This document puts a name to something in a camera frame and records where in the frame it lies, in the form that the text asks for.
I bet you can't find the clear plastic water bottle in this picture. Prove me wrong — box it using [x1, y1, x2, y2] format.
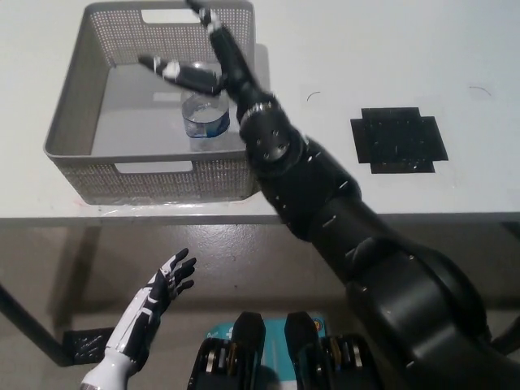
[180, 60, 232, 153]

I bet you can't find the grey perforated plastic basket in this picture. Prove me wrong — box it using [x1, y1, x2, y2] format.
[43, 0, 258, 205]

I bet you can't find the black metal table leg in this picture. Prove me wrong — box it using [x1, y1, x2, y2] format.
[0, 282, 68, 369]

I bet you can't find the black tape square patch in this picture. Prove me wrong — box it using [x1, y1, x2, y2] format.
[349, 106, 449, 176]

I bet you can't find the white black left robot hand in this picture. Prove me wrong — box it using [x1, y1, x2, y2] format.
[106, 248, 197, 362]

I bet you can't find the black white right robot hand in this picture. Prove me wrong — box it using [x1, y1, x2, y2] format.
[137, 0, 282, 123]

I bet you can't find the clear tape strip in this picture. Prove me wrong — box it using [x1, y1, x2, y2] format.
[75, 195, 249, 216]

